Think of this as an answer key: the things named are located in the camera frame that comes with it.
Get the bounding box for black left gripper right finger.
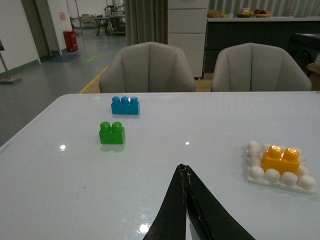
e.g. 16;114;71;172
185;165;254;240

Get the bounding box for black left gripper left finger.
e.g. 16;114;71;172
144;164;187;240

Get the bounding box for yellow toy block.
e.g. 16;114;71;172
261;145;300;175

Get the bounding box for white studded base plate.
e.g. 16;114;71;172
245;140;317;194

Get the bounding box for green toy block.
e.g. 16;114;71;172
99;121;126;145

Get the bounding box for blue toy block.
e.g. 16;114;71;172
111;96;140;115

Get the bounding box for grey chair left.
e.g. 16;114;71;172
99;42;196;93

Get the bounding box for grey chair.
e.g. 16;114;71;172
99;42;196;93
211;42;312;92

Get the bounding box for grey chair right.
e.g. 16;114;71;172
211;42;312;92

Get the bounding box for dark kitchen counter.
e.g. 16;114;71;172
203;17;320;74

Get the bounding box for white drawer cabinet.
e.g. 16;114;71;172
167;0;209;78

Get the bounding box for grey curtain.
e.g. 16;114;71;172
124;0;168;46

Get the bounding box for background work table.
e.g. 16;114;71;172
94;15;126;36

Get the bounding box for wicker basket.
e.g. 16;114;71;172
207;9;224;18

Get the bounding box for red bin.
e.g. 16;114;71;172
63;30;78;52

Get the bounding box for fruit plate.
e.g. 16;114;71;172
253;9;271;18

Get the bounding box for snack bowl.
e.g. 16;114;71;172
237;7;253;18

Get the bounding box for sign stand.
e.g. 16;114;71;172
0;53;22;85

